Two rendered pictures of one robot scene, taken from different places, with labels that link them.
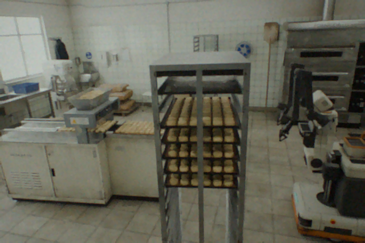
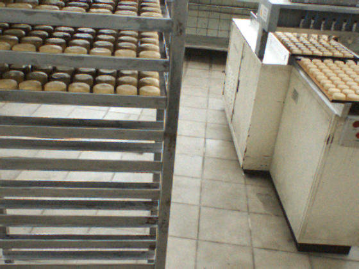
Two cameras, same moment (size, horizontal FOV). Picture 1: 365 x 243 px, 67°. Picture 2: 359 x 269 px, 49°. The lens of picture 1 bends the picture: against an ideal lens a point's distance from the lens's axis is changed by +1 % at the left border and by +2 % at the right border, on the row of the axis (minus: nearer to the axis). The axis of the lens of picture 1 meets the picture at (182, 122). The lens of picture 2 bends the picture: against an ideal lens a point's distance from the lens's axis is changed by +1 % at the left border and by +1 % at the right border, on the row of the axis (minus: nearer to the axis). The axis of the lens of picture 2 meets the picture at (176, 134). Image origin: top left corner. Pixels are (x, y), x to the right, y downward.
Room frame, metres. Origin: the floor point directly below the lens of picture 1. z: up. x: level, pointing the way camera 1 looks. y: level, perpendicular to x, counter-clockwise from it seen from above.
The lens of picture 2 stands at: (1.73, -1.20, 1.51)
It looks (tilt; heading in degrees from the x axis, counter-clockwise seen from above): 28 degrees down; 78
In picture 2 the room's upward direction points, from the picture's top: 5 degrees clockwise
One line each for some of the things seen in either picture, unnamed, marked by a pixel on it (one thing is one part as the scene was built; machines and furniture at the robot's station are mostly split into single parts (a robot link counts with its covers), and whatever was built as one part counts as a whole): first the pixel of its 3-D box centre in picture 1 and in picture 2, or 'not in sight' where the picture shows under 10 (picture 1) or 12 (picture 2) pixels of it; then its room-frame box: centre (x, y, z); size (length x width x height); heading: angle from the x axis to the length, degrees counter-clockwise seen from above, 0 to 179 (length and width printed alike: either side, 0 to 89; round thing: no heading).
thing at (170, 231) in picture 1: (175, 206); (74, 145); (1.64, 0.08, 0.78); 0.64 x 0.03 x 0.03; 174
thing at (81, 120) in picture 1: (96, 118); (318, 32); (3.05, 1.02, 1.01); 0.72 x 0.33 x 0.34; 170
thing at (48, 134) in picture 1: (50, 134); (265, 32); (2.93, 1.52, 0.88); 1.28 x 0.01 x 0.07; 80
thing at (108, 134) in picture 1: (82, 133); (286, 47); (2.93, 1.16, 0.87); 2.01 x 0.03 x 0.07; 80
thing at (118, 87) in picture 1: (113, 87); not in sight; (6.79, 1.73, 0.62); 0.72 x 0.42 x 0.17; 80
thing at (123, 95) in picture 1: (121, 93); not in sight; (6.70, 1.51, 0.47); 0.72 x 0.42 x 0.17; 169
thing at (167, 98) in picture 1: (169, 95); not in sight; (1.64, 0.08, 1.59); 0.64 x 0.03 x 0.03; 174
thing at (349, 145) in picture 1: (354, 147); not in sight; (2.31, -1.59, 0.87); 0.23 x 0.15 x 0.11; 164
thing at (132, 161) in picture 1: (141, 162); (323, 152); (2.97, 0.52, 0.45); 0.70 x 0.34 x 0.90; 80
